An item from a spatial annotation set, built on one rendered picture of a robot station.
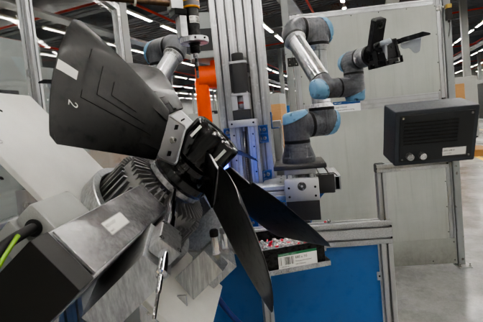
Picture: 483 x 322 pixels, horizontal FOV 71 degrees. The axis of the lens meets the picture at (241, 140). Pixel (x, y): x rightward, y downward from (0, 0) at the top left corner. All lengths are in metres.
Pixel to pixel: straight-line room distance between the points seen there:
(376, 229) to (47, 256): 1.07
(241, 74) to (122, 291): 1.25
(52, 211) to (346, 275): 1.04
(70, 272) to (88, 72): 0.29
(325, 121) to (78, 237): 1.26
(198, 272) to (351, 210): 2.13
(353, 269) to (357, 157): 1.50
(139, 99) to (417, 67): 2.46
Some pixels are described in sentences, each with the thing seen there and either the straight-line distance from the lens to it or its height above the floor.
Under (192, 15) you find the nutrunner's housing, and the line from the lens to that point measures 0.87.
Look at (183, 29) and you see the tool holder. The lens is 0.86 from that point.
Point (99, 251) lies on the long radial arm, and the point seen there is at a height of 1.10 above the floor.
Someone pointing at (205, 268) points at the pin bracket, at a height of 0.95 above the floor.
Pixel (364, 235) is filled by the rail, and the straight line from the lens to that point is 1.29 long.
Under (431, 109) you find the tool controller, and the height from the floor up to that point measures 1.22.
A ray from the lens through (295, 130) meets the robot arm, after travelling 1.50.
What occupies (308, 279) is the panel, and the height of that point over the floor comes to 0.66.
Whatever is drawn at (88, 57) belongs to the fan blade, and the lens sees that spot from 0.59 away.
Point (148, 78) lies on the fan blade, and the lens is 0.91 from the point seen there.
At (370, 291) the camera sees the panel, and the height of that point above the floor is 0.61.
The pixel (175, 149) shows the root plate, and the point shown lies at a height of 1.20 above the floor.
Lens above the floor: 1.25
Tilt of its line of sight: 3 degrees down
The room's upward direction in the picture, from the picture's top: 6 degrees counter-clockwise
